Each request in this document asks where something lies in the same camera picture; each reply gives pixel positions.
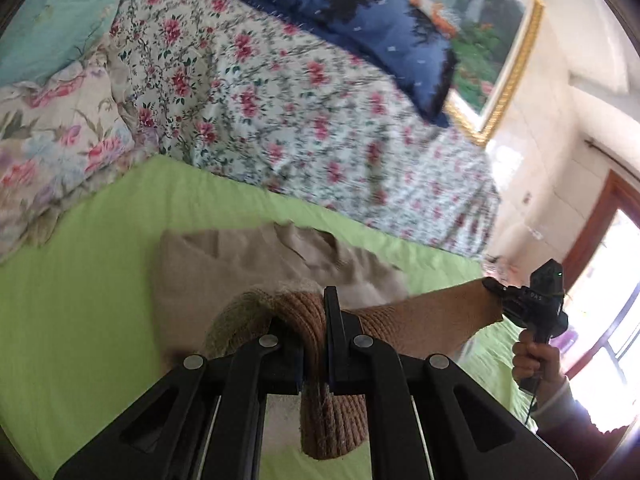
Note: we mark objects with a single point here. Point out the gold framed landscape painting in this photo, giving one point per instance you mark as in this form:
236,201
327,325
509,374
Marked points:
492,40

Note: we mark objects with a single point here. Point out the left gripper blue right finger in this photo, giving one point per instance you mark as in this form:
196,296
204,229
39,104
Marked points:
341,358

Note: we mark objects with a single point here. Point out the dark blue pillow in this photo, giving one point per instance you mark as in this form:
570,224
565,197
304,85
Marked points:
393,35

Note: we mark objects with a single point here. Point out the pastel flower print pillow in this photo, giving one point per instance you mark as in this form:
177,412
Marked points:
62,142

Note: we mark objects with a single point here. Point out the teal floral bedding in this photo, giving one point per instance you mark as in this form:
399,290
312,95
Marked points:
46,35

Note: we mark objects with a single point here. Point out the rose floral quilt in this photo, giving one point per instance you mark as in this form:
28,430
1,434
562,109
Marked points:
238,93

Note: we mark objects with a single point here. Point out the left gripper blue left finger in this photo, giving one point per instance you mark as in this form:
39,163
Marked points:
287,361

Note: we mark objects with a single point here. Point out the lime green bed sheet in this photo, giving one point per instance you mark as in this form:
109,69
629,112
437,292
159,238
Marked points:
78,338

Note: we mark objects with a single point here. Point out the person's right hand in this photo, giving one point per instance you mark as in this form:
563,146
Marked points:
536,360

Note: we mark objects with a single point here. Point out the beige knit sweater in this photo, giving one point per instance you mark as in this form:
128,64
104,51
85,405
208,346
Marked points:
215,290

